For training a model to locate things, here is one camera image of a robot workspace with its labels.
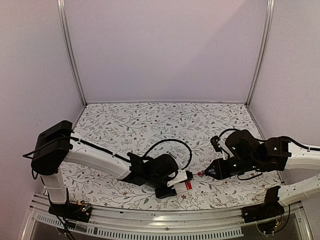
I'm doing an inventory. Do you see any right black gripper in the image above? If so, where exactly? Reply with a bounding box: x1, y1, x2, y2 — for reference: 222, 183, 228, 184
204, 156, 259, 181

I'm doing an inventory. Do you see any red orange battery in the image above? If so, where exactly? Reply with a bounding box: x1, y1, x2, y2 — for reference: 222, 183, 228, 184
185, 181, 192, 191

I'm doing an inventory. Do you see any red blue screwdriver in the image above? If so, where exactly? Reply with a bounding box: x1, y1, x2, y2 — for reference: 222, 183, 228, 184
193, 170, 216, 177

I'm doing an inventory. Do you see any small white remote control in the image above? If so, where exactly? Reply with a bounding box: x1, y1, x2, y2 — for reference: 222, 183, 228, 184
166, 151, 184, 168

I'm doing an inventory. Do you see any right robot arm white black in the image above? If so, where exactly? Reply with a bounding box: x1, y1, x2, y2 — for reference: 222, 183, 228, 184
204, 129, 320, 218

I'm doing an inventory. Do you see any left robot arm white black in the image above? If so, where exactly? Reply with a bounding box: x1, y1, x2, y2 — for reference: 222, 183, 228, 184
23, 120, 186, 217

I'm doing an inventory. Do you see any floral patterned table mat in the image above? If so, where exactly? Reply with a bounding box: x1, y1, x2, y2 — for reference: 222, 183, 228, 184
61, 103, 281, 211

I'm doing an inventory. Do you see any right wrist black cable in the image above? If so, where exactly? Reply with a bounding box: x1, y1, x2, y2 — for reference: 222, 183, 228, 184
216, 128, 238, 146

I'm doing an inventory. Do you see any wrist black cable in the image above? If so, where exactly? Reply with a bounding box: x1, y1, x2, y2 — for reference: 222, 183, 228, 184
144, 138, 193, 171
216, 128, 238, 146

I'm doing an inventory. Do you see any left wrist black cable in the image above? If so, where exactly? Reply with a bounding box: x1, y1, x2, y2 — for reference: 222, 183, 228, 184
144, 138, 193, 171

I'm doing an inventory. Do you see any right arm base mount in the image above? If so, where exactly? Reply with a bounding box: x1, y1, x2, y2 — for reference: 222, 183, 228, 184
241, 186, 285, 235

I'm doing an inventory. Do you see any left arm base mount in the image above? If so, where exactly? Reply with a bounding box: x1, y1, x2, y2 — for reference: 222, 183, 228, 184
48, 201, 93, 223

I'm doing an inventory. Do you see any front aluminium rail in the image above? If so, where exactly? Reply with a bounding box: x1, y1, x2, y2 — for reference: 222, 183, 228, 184
26, 204, 314, 240

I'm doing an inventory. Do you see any right aluminium frame post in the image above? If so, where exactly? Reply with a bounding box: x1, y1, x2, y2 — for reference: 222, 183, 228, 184
245, 0, 275, 108

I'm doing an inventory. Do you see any aluminium frame post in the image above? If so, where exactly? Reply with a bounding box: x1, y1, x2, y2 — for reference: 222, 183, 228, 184
56, 0, 88, 107
245, 0, 275, 108

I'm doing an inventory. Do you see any left aluminium frame post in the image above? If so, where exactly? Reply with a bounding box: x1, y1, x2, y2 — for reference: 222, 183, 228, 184
56, 0, 88, 107

